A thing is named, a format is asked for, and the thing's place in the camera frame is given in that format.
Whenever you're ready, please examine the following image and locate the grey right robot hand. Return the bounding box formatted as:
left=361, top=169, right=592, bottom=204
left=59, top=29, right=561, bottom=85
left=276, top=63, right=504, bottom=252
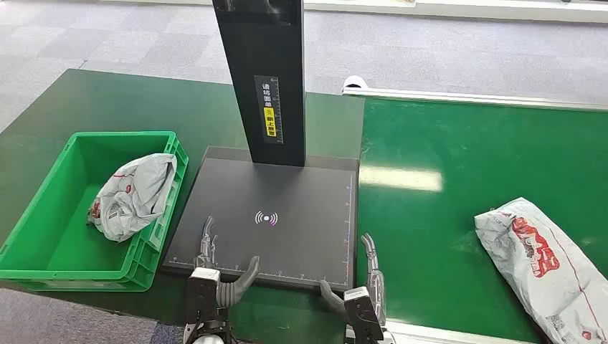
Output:
left=319, top=232, right=386, bottom=328

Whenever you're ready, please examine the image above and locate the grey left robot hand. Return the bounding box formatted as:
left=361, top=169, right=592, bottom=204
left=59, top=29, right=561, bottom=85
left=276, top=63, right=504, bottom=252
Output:
left=194, top=216, right=261, bottom=309

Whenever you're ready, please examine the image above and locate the grey mailer package red print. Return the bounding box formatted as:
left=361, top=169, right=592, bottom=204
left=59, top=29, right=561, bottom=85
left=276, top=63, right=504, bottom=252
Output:
left=474, top=197, right=608, bottom=344

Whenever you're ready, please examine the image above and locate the black inbound scanner machine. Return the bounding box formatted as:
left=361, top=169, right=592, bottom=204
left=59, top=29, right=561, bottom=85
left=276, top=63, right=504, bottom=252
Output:
left=161, top=0, right=361, bottom=292

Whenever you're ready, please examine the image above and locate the green conveyor belt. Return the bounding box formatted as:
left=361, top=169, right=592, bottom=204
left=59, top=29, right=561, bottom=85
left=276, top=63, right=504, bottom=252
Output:
left=356, top=97, right=608, bottom=344

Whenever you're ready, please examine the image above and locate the crumpled grey mailer package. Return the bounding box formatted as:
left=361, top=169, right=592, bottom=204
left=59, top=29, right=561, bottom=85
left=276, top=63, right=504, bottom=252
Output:
left=87, top=153, right=178, bottom=243

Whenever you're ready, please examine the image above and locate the white conveyor end cap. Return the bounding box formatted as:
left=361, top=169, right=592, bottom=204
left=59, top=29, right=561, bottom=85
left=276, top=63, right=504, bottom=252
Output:
left=343, top=75, right=369, bottom=93

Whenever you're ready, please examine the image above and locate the yellow and grey ruler label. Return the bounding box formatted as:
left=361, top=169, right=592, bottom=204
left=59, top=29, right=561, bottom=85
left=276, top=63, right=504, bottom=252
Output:
left=254, top=75, right=285, bottom=145

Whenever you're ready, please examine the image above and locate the green plastic crate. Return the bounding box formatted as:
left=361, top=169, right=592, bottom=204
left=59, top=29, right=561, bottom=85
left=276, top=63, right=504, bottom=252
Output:
left=0, top=131, right=189, bottom=292

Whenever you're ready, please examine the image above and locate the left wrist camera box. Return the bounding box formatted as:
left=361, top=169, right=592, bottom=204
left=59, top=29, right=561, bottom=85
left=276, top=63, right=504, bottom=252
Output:
left=186, top=267, right=224, bottom=328

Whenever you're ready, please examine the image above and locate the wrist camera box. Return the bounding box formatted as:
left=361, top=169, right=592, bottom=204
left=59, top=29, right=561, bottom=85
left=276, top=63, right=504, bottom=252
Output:
left=186, top=267, right=224, bottom=328
left=343, top=286, right=385, bottom=344

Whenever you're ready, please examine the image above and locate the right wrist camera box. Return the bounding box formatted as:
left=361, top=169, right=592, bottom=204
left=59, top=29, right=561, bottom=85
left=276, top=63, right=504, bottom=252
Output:
left=343, top=286, right=385, bottom=344

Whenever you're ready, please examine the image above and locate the aluminium conveyor side rail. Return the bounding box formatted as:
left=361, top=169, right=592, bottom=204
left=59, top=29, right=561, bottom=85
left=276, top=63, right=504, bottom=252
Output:
left=343, top=87, right=608, bottom=113
left=379, top=319, right=540, bottom=344

